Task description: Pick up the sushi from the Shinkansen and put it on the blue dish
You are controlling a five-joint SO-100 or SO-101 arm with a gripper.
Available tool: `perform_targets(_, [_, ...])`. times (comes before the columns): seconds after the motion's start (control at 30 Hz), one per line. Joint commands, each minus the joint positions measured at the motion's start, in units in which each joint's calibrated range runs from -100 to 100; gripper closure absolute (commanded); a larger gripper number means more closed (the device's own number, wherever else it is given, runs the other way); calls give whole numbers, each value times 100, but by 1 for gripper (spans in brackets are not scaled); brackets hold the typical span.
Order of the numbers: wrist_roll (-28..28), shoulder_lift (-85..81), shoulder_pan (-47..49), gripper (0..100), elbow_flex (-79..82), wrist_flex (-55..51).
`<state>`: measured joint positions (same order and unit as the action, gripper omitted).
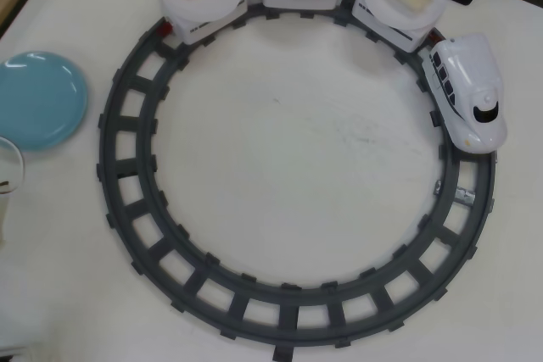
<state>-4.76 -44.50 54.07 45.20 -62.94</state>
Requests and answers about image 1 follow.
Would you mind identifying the blue round dish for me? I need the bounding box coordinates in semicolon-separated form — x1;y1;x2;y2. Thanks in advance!
0;50;90;152

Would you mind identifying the silver foil tape piece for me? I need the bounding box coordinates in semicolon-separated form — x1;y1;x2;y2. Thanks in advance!
454;187;477;205

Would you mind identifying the white Shinkansen toy locomotive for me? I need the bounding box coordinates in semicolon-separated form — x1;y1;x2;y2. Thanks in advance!
421;32;509;153

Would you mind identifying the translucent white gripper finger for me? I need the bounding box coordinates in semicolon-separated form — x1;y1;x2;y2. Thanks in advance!
0;136;26;248

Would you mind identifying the grey circular toy train track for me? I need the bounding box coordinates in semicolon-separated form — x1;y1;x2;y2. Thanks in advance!
96;0;497;362

